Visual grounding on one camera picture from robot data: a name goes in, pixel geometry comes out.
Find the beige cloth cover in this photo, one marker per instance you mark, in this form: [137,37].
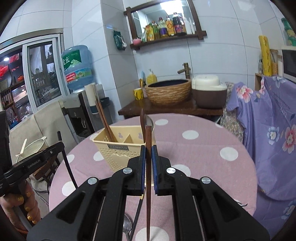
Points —
[46,120]

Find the blue water jug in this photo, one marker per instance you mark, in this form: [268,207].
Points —
[77,67]

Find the green hanging packet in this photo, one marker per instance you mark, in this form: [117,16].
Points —
[119,40]

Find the small wooden box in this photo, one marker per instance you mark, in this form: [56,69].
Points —
[259,81]

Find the bronze faucet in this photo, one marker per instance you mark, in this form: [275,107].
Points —
[186,69]

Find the person's left hand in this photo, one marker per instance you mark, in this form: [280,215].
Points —
[25,204]

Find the white plastic bottle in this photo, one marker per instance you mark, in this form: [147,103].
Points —
[190,26]

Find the white microwave oven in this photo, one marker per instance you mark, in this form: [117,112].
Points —
[289,64]

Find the grey floral cloth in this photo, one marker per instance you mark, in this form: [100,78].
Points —
[231,115]

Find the small pink cup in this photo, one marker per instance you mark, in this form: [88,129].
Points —
[137,41]

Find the wooden framed mirror shelf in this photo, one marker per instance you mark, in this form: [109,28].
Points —
[166,39]

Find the dark wooden chopstick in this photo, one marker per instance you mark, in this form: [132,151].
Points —
[69,166]
[135,220]

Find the dark sauce bottle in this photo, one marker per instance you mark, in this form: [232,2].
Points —
[179,24]

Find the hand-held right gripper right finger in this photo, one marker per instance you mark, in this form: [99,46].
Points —
[154,166]

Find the purple label oil bottle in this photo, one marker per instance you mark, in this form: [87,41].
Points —
[163,29]

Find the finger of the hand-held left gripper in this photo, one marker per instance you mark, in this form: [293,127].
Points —
[54,151]

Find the paper cup stack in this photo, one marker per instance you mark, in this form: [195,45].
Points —
[90,97]

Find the cream plastic utensil holder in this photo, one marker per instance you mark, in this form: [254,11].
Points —
[115,153]

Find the yellow green packet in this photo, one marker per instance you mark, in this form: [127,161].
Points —
[149,34]

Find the yellow soap dispenser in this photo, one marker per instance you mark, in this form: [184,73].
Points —
[151,78]

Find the sliding window frame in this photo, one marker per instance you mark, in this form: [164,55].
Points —
[25,76]

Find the cream pot with lid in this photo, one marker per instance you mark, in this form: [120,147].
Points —
[32,148]

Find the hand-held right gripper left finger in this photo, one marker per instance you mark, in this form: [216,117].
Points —
[143,166]

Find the dark wooden counter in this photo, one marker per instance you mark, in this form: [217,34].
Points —
[175,110]

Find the yellow mug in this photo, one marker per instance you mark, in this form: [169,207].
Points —
[138,93]

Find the purple floral cloth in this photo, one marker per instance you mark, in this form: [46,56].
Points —
[272,157]

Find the dark wooden chair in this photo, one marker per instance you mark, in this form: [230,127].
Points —
[42,178]

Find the yellow patterned roll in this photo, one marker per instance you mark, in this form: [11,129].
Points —
[265,55]

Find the round table pink polka cloth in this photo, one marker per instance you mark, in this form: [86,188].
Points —
[196,157]

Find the white water dispenser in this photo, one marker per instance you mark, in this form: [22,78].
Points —
[76,115]

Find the yellow label oil bottle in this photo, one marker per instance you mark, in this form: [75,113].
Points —
[170,27]

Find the green oil bottle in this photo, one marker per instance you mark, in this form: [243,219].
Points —
[155,31]

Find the wicker patterned wash basin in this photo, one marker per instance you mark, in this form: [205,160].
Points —
[168,92]

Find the brown white rice cooker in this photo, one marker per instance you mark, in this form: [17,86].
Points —
[208,92]

